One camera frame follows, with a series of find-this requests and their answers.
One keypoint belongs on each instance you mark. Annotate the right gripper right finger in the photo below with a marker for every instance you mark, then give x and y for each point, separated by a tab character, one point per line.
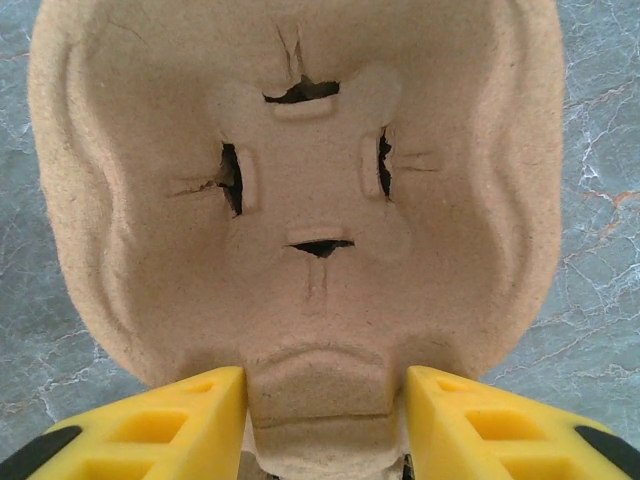
500	440

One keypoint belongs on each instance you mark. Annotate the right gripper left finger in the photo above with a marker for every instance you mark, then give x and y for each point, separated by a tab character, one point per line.
150	440

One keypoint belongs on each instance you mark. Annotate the brown pulp cup carrier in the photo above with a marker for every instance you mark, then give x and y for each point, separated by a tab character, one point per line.
320	300

